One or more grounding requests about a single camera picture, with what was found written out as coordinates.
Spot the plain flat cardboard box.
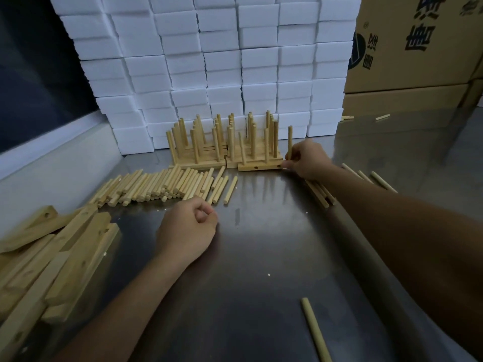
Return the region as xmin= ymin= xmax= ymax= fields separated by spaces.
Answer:
xmin=341 ymin=84 xmax=471 ymax=117

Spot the dark window pane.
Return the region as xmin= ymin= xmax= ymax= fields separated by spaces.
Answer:
xmin=0 ymin=0 xmax=100 ymax=154

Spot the person's right hand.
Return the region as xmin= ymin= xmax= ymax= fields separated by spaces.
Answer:
xmin=283 ymin=139 xmax=335 ymax=182

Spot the person's left hand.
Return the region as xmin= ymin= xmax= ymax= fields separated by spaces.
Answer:
xmin=156 ymin=196 xmax=219 ymax=266

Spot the person's left forearm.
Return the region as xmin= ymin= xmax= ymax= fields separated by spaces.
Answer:
xmin=52 ymin=252 xmax=197 ymax=362

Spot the person's right forearm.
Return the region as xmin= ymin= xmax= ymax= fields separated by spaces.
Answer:
xmin=314 ymin=164 xmax=483 ymax=362

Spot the row of loose wooden dowels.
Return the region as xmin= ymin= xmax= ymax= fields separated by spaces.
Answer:
xmin=88 ymin=164 xmax=239 ymax=208

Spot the stack of white foam blocks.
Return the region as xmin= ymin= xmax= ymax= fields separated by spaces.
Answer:
xmin=49 ymin=0 xmax=362 ymax=155

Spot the wooden peg rack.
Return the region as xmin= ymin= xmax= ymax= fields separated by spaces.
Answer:
xmin=166 ymin=114 xmax=228 ymax=171
xmin=226 ymin=110 xmax=285 ymax=172

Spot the white window sill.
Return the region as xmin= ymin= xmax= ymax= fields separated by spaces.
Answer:
xmin=0 ymin=110 xmax=108 ymax=181

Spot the pile of wooden slats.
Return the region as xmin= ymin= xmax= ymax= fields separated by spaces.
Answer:
xmin=0 ymin=204 xmax=120 ymax=362

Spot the large printed cardboard box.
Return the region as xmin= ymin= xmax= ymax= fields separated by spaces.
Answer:
xmin=344 ymin=0 xmax=483 ymax=94

